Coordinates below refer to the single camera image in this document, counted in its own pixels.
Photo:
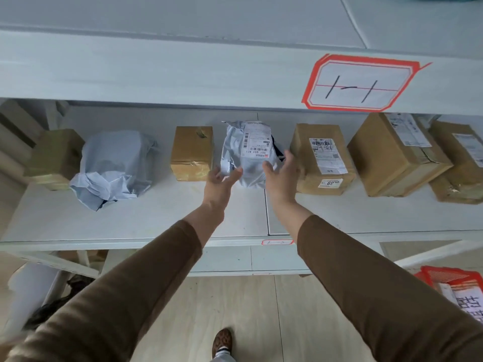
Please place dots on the person's left hand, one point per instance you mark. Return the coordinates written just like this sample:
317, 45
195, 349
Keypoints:
219, 192

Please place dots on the person's right hand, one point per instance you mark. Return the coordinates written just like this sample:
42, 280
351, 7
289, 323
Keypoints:
283, 184

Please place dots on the grey mailer bag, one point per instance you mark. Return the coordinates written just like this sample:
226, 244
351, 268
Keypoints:
113, 165
253, 173

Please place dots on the narrow cardboard box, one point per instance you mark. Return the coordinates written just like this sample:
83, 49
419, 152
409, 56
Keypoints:
305, 158

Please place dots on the small box shelf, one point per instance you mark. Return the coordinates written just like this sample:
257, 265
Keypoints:
192, 154

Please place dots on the cardboard box with torn flap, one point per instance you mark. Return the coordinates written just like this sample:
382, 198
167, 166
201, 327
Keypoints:
385, 158

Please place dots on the white metal shelving rack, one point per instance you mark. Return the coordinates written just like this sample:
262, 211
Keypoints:
151, 71

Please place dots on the glossy yellowish cardboard box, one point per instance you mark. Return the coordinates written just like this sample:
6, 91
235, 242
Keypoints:
54, 158

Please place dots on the long taped cardboard box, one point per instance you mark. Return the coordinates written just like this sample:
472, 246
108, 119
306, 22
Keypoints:
460, 177

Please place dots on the red plastic basket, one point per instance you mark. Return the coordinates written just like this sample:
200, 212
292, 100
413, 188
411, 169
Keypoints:
449, 274

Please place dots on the person's right forearm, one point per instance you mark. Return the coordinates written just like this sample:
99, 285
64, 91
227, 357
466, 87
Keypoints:
377, 290

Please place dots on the person's left forearm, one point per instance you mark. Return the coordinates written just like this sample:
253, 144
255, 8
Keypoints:
113, 297

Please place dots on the person's brown shoe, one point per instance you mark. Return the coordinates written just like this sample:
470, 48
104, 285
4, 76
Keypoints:
222, 341

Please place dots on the black plastic bag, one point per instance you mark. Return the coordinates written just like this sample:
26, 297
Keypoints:
49, 311

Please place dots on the white plastic container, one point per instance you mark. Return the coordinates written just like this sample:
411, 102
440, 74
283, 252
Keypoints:
30, 294

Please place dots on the white paper sign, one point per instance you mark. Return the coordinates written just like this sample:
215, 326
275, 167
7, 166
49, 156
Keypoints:
469, 301

